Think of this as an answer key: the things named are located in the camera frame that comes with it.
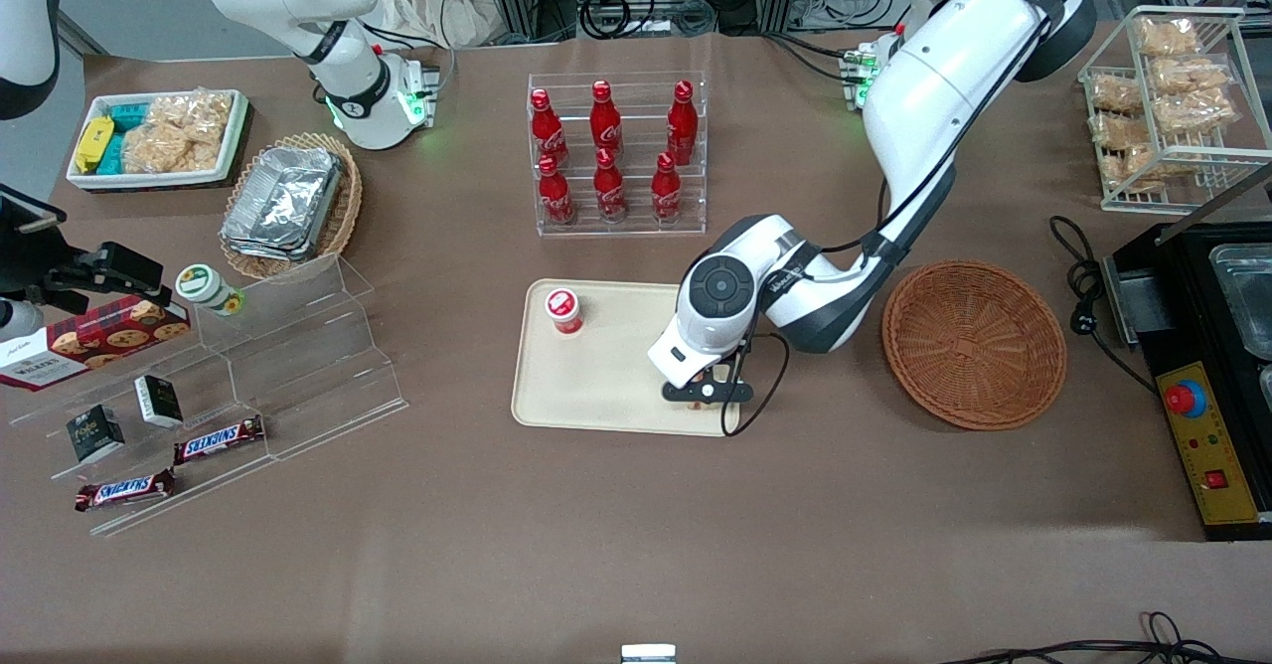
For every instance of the beige cloth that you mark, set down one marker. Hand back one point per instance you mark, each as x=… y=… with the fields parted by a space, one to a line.
x=427 y=3

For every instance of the clear acrylic bottle rack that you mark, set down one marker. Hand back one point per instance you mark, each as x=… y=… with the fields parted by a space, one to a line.
x=636 y=232

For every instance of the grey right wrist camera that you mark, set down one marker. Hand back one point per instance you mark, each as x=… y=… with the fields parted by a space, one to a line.
x=18 y=321

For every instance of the round brown wicker basket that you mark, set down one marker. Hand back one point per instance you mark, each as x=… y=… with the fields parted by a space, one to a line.
x=974 y=346

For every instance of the red and white cup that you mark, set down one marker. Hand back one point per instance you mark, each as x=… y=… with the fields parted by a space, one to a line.
x=563 y=311

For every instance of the white plastic bin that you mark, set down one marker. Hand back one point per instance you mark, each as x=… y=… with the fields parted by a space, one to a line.
x=159 y=180

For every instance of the yellow snack pack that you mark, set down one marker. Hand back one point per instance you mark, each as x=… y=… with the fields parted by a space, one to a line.
x=94 y=144

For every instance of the red emergency stop button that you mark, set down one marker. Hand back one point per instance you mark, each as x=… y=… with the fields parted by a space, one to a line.
x=1185 y=399

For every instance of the clear bag of fried snacks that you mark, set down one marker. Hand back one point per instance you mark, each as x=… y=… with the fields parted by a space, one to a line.
x=1192 y=76
x=1118 y=132
x=1197 y=115
x=1115 y=92
x=1168 y=36
x=1138 y=169

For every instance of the black heating appliance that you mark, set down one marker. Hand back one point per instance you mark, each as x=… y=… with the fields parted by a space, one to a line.
x=1178 y=326

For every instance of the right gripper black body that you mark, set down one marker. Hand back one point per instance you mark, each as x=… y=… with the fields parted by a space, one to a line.
x=62 y=278

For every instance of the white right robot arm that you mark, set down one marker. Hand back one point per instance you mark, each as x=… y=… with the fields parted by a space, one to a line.
x=338 y=58

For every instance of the steel pan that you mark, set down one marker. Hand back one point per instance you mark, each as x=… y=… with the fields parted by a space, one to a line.
x=1247 y=306

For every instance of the red cola bottle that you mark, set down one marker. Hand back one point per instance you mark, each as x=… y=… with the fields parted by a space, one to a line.
x=547 y=132
x=667 y=192
x=682 y=127
x=556 y=197
x=605 y=122
x=610 y=192

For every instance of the beige plastic tray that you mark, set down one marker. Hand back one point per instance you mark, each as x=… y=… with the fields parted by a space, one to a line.
x=596 y=386

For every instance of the Snickers chocolate bar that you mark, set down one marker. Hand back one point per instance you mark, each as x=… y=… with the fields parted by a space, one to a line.
x=219 y=440
x=124 y=490

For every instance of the aluminium foil tray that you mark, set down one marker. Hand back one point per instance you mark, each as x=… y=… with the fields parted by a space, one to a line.
x=293 y=192
x=243 y=242

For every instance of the teal snack pack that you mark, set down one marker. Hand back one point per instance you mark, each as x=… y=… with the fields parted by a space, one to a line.
x=111 y=155
x=129 y=115

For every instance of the grey metal side bracket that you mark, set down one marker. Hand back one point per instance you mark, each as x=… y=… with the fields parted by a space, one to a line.
x=1121 y=301

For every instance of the small white device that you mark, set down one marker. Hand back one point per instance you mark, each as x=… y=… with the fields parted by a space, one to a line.
x=648 y=654

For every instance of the red cookie box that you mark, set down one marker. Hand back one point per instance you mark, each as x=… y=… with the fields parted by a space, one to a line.
x=89 y=341

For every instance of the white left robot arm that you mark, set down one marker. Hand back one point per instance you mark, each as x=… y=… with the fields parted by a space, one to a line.
x=944 y=97

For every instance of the clear acrylic stepped shelf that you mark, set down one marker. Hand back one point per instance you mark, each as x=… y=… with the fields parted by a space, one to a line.
x=298 y=366

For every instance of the grey metal bar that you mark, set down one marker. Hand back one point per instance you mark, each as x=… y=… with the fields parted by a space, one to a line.
x=1217 y=202

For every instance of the white cup with green label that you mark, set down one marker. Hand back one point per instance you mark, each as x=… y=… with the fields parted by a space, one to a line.
x=204 y=286

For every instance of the small black carton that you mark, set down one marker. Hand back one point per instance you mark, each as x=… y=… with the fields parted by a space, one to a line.
x=159 y=401
x=96 y=433

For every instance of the yellow control panel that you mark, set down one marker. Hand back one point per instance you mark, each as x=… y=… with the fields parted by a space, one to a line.
x=1222 y=445

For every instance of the clear bag of rice crackers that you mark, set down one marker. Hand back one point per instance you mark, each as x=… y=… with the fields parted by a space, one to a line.
x=179 y=132

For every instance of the oval brown wicker basket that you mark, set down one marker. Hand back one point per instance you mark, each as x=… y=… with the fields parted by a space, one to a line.
x=343 y=207

